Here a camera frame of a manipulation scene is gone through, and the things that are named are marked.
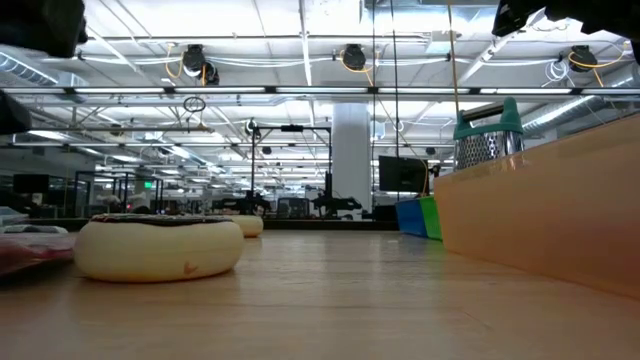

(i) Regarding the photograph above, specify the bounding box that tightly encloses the blue plastic bin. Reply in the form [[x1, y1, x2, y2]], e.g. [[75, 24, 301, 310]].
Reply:
[[394, 198, 429, 239]]

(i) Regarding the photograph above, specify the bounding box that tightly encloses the red snack packet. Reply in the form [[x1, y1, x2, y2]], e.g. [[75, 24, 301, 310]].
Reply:
[[0, 223, 77, 277]]

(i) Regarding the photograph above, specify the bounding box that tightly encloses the orange plastic bin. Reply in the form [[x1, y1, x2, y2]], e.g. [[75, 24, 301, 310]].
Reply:
[[433, 113, 640, 301]]

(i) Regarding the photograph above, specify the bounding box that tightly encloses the green plastic bin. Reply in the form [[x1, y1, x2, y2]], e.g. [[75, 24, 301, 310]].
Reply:
[[418, 195, 444, 242]]

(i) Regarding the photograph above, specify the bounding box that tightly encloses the black background rig frame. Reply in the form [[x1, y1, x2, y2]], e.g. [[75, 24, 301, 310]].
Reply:
[[249, 124, 334, 221]]

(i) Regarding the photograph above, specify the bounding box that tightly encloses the small black monitor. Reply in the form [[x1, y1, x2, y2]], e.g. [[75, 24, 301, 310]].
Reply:
[[12, 173, 51, 195]]

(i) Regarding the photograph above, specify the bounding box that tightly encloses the black hanging cable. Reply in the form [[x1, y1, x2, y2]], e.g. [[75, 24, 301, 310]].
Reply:
[[388, 0, 401, 160]]

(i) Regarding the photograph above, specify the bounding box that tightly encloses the white pillar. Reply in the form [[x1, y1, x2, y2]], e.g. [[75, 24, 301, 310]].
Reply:
[[332, 103, 373, 214]]

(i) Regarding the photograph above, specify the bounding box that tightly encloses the black ceiling cable reel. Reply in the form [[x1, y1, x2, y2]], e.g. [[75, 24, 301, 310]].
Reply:
[[181, 43, 221, 86], [341, 43, 368, 72], [569, 44, 599, 74]]

